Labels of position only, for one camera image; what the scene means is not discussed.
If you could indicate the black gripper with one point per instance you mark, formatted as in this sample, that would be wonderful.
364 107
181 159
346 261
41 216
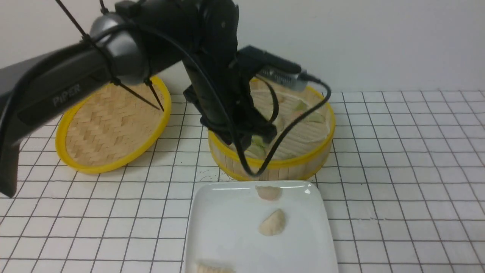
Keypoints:
227 109

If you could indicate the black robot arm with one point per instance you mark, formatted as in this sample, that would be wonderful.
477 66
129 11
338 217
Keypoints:
127 47

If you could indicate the pale dumpling at plate top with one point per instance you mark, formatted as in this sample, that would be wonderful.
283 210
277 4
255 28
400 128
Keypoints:
268 193

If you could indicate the white square plate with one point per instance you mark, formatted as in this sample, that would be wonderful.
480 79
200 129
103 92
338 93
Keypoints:
224 221

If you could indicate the white dumpling on plate centre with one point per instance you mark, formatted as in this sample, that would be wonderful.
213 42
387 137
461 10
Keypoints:
274 224

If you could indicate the white dumpling plate bottom edge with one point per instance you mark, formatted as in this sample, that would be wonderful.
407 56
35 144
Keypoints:
212 266

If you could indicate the green dumpling middle cluster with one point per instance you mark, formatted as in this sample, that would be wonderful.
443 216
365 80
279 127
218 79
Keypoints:
258 141

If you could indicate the green dumpling cluster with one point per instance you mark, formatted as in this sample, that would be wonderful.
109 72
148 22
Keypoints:
258 141
256 152

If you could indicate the white dumpling steamer centre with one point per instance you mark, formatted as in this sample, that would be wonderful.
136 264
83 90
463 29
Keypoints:
279 123

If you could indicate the green dumpling front cluster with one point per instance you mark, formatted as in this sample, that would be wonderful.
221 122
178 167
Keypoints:
256 152

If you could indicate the green dumpling right back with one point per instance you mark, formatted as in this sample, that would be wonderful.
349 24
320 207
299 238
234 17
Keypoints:
301 106

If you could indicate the bamboo steamer basket yellow rim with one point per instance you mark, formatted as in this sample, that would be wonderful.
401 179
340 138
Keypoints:
304 149

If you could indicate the green dumpling far right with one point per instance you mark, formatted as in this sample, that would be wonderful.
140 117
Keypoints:
315 117

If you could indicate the bamboo steamer lid yellow rim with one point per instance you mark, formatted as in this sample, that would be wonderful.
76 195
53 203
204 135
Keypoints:
112 128

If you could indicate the wrist camera with silver body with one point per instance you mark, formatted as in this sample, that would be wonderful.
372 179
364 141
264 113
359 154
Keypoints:
276 72

